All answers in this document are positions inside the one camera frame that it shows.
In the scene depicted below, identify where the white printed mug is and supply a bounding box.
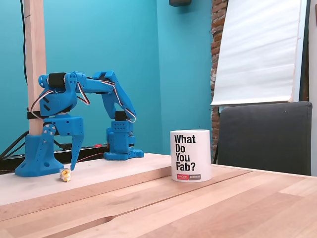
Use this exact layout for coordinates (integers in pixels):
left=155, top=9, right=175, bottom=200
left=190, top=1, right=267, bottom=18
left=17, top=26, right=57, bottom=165
left=169, top=128, right=212, bottom=183

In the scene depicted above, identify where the light wooden board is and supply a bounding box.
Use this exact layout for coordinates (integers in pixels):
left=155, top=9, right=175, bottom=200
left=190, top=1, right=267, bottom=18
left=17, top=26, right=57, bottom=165
left=0, top=152, right=174, bottom=206

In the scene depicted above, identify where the black cable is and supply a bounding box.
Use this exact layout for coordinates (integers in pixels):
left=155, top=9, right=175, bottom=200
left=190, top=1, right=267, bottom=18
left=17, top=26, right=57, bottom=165
left=19, top=0, right=29, bottom=86
left=0, top=130, right=30, bottom=161

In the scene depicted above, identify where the white-gold sweet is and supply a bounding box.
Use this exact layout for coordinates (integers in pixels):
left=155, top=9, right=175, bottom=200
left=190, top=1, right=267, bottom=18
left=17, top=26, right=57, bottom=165
left=58, top=168, right=73, bottom=183

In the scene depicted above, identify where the wooden post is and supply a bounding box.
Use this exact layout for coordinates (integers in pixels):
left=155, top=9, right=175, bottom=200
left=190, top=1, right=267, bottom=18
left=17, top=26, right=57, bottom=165
left=23, top=0, right=48, bottom=137

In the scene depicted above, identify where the black power strip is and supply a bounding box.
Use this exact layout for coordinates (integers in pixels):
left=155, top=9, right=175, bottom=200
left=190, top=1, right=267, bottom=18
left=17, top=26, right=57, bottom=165
left=0, top=143, right=111, bottom=172

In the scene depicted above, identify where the blue post base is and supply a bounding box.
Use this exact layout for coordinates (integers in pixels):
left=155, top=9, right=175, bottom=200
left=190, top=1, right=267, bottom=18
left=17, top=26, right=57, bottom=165
left=14, top=133, right=64, bottom=178

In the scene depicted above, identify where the dark grey chair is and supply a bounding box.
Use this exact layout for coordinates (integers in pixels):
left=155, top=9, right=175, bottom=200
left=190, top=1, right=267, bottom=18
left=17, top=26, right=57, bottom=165
left=217, top=101, right=313, bottom=177

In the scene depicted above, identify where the dark flip chart easel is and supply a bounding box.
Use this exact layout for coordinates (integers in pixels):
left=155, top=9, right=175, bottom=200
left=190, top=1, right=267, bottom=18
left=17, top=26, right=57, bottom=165
left=212, top=0, right=311, bottom=164

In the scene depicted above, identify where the red white servo cable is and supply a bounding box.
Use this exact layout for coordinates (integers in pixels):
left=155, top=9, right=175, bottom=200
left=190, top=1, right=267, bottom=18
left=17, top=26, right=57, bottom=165
left=31, top=89, right=54, bottom=113
left=76, top=82, right=91, bottom=106

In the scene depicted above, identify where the white flip chart paper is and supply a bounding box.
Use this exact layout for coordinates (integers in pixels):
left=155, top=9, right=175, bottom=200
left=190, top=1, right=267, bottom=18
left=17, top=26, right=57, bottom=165
left=210, top=0, right=304, bottom=107

